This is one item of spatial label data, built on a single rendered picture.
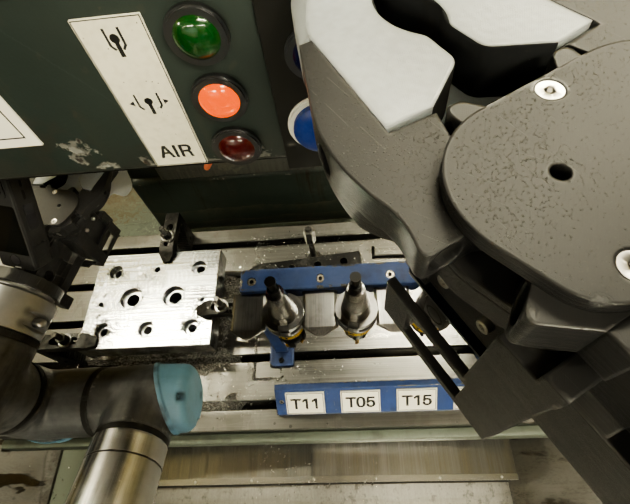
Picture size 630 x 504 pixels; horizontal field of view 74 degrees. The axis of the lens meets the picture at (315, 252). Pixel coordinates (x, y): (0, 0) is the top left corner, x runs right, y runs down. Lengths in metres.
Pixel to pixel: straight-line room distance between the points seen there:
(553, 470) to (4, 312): 1.05
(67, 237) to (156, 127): 0.31
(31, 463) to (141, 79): 1.29
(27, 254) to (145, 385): 0.18
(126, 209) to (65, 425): 1.29
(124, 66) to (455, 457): 1.01
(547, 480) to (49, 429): 0.97
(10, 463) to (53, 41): 1.30
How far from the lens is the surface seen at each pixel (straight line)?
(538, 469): 1.16
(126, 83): 0.23
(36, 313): 0.50
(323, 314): 0.63
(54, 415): 0.54
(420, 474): 1.06
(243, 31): 0.20
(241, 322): 0.65
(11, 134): 0.28
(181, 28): 0.20
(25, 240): 0.50
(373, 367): 0.93
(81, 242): 0.53
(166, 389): 0.48
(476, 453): 1.11
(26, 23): 0.23
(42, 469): 1.43
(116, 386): 0.51
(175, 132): 0.24
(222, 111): 0.22
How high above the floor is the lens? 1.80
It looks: 59 degrees down
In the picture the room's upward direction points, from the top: 11 degrees counter-clockwise
